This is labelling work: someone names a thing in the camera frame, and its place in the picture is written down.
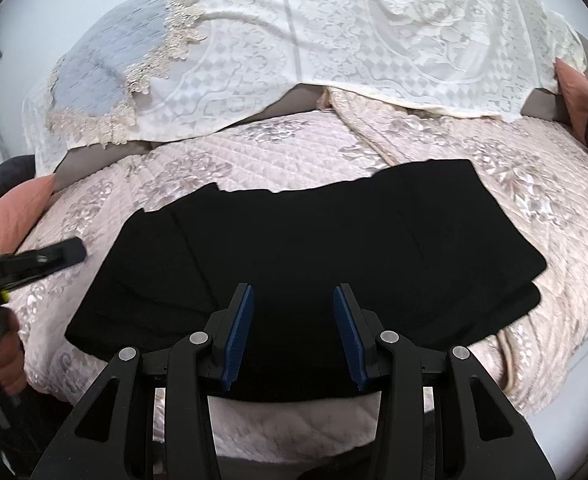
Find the white lace cover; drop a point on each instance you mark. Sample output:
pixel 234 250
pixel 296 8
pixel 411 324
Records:
pixel 349 25

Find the person's left hand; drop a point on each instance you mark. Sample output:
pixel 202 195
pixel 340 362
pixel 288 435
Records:
pixel 9 355

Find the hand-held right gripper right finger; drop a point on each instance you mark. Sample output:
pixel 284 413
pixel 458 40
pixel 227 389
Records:
pixel 351 335

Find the pink quilted floral bedspread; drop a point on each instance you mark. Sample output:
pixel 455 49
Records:
pixel 284 150

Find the blue-grey pillow with lace trim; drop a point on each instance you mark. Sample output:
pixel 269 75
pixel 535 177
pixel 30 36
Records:
pixel 108 55

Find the black pants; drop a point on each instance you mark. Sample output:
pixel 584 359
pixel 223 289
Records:
pixel 299 245

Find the navy blue cushion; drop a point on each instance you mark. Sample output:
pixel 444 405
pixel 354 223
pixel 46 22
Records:
pixel 8 172

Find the pink cushion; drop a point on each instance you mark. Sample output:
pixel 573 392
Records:
pixel 574 95
pixel 21 207

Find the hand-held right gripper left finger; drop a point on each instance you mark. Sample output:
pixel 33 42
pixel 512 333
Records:
pixel 238 335

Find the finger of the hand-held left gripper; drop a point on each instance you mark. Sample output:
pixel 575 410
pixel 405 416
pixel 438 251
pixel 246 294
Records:
pixel 58 254

